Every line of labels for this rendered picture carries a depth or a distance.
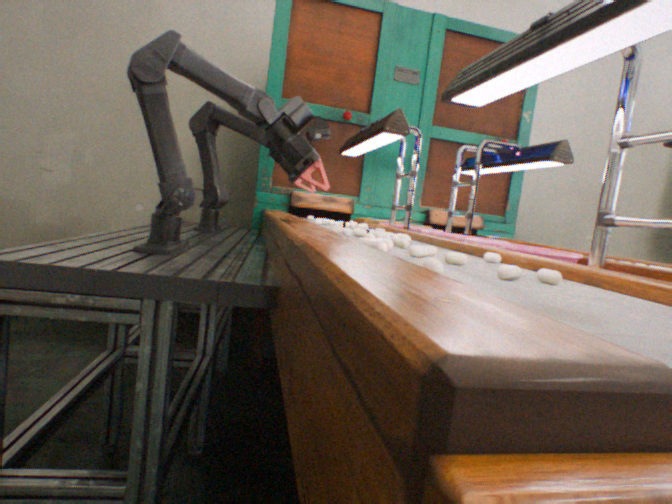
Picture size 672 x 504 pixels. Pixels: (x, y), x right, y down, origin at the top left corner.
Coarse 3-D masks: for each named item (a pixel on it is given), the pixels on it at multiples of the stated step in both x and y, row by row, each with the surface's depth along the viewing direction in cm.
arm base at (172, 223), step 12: (156, 216) 88; (168, 216) 88; (180, 216) 91; (156, 228) 88; (168, 228) 88; (180, 228) 91; (156, 240) 88; (168, 240) 89; (180, 240) 93; (144, 252) 81; (156, 252) 82; (168, 252) 82
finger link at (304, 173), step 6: (318, 162) 102; (306, 168) 101; (312, 168) 103; (294, 174) 107; (300, 174) 101; (306, 174) 102; (324, 174) 104; (306, 180) 102; (312, 180) 103; (324, 180) 104; (318, 186) 104; (324, 186) 105
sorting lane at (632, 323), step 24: (480, 264) 71; (504, 264) 76; (480, 288) 43; (504, 288) 46; (528, 288) 48; (552, 288) 51; (576, 288) 54; (552, 312) 35; (576, 312) 36; (600, 312) 38; (624, 312) 40; (648, 312) 41; (600, 336) 28; (624, 336) 29; (648, 336) 30
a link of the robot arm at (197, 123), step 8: (208, 104) 143; (200, 112) 144; (208, 112) 143; (216, 112) 144; (224, 112) 143; (192, 120) 145; (200, 120) 144; (216, 120) 144; (224, 120) 144; (232, 120) 143; (240, 120) 142; (248, 120) 143; (192, 128) 145; (200, 128) 144; (216, 128) 151; (232, 128) 143; (240, 128) 142; (248, 128) 141; (256, 128) 140; (264, 128) 139; (248, 136) 141; (256, 136) 140
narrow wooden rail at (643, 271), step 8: (584, 256) 101; (584, 264) 99; (608, 264) 92; (616, 264) 90; (624, 264) 89; (632, 264) 90; (624, 272) 88; (632, 272) 87; (640, 272) 85; (648, 272) 83; (656, 272) 82; (664, 272) 80; (664, 280) 80
